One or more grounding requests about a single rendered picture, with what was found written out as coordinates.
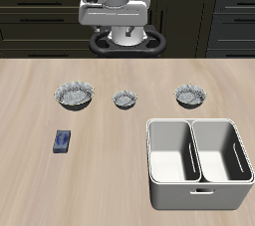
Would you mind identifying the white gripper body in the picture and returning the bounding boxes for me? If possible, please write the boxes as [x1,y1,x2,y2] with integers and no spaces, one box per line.
[78,0,151,28]

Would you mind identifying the small grey fluted bowl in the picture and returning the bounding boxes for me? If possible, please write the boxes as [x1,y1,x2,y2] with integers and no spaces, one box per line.
[112,90,138,111]

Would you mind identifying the medium grey fluted bowl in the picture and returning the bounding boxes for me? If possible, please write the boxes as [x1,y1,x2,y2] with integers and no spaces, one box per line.
[173,84,208,110]

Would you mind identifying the dark kitchen cupboards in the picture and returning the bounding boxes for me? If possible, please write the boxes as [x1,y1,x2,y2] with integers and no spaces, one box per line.
[0,0,220,60]

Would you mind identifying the large grey fluted bowl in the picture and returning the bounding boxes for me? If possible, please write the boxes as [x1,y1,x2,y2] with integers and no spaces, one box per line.
[54,81,96,112]

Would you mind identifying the white two-bin basket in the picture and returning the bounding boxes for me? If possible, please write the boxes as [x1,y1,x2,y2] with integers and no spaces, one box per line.
[145,117,255,212]

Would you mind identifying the blue cream cheese box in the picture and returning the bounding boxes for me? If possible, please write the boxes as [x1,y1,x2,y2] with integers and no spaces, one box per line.
[52,128,72,154]

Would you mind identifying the flat black base plate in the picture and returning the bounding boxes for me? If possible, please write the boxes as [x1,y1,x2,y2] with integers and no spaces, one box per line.
[88,25,167,56]

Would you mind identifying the grey drawer cabinet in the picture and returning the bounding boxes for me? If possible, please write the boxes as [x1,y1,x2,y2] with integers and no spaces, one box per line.
[204,0,255,60]

